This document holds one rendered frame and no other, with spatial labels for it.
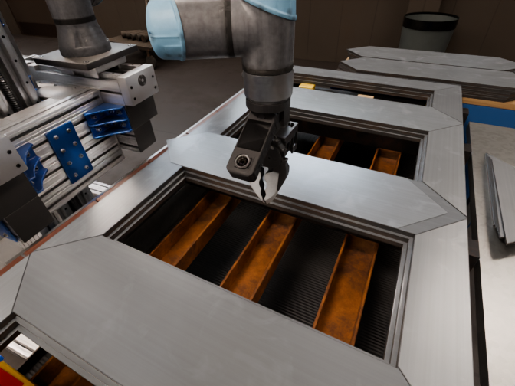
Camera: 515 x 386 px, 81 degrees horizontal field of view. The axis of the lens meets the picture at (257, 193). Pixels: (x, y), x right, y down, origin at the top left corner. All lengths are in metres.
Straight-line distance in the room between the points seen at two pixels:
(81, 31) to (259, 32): 0.78
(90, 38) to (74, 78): 0.15
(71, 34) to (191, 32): 0.74
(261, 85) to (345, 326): 0.50
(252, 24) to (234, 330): 0.42
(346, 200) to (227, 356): 0.40
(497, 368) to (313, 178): 0.47
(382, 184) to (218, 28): 0.51
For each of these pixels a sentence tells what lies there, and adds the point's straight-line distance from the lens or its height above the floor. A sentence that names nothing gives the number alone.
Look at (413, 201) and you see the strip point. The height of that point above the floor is 0.85.
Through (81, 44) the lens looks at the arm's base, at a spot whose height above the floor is 1.07.
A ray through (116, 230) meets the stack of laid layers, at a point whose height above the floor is 0.84.
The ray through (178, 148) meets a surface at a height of 0.85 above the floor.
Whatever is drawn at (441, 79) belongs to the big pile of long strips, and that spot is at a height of 0.85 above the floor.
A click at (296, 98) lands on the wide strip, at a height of 0.85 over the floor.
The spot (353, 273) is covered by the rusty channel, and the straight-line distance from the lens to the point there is 0.77.
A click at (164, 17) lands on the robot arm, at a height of 1.22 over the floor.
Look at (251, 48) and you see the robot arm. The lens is 0.44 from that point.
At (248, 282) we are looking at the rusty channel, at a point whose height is 0.68.
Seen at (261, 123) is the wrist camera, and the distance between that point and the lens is 0.47.
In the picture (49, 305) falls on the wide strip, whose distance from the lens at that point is 0.62.
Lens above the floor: 1.29
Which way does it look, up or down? 40 degrees down
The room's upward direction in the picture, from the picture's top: 2 degrees counter-clockwise
